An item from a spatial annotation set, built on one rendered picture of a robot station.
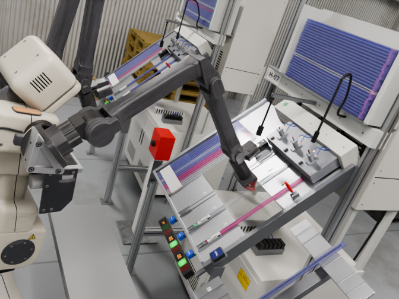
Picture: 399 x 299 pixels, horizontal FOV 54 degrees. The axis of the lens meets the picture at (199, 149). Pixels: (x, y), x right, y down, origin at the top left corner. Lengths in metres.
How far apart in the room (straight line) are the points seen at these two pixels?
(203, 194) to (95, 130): 0.84
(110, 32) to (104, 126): 4.55
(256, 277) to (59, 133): 1.11
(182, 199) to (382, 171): 0.87
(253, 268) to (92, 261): 0.70
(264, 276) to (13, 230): 1.04
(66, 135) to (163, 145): 1.34
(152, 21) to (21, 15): 1.67
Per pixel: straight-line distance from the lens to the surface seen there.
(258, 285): 1.80
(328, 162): 1.60
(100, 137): 1.08
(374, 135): 1.57
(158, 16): 5.74
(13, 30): 5.42
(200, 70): 1.17
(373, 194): 1.84
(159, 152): 2.37
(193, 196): 1.80
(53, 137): 1.06
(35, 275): 2.39
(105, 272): 1.58
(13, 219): 1.34
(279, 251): 1.96
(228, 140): 1.42
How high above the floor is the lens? 1.69
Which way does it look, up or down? 23 degrees down
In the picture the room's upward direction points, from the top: 19 degrees clockwise
